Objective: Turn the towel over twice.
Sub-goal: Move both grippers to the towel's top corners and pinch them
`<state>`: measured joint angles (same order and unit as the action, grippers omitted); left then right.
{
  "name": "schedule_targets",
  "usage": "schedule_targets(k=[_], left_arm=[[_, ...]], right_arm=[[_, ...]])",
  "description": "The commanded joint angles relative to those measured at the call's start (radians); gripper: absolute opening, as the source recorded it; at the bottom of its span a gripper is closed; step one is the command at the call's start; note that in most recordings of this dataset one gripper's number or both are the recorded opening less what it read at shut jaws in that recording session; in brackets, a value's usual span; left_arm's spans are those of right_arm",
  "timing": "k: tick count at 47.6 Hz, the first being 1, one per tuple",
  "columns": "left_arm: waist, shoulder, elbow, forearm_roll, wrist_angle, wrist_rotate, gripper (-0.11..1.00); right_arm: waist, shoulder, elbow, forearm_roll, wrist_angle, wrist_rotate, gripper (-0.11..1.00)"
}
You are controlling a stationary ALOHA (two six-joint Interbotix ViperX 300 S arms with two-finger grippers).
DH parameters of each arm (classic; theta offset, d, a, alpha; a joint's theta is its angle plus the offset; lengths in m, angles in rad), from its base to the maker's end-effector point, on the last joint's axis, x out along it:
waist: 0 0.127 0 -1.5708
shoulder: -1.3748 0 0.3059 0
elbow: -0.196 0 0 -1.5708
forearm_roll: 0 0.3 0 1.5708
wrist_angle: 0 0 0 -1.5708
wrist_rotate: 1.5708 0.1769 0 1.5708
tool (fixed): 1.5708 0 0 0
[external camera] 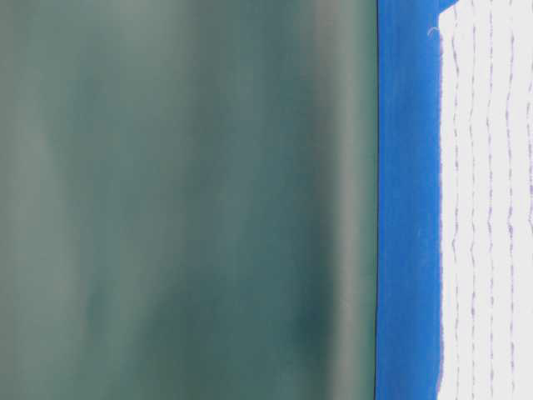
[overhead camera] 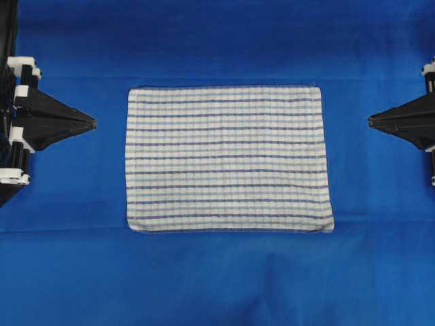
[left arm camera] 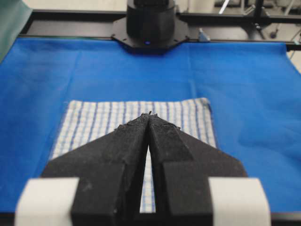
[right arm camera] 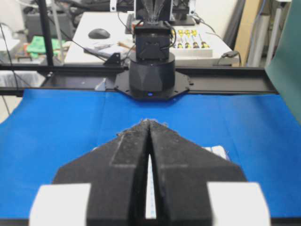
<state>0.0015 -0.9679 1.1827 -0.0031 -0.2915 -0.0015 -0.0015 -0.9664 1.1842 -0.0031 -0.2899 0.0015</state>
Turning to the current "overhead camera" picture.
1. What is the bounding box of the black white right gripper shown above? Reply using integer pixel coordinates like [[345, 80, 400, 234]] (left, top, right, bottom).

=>
[[368, 56, 435, 187]]

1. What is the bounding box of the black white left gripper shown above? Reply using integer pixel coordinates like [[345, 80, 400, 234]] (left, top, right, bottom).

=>
[[1, 56, 97, 185]]

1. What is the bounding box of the blue table cloth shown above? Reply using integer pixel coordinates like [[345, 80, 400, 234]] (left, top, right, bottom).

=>
[[1, 1, 434, 325]]

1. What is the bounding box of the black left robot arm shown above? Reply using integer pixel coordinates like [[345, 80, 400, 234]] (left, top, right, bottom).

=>
[[1, 1, 97, 189]]

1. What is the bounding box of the white blue striped towel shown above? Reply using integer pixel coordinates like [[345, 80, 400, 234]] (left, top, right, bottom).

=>
[[125, 86, 334, 232]]

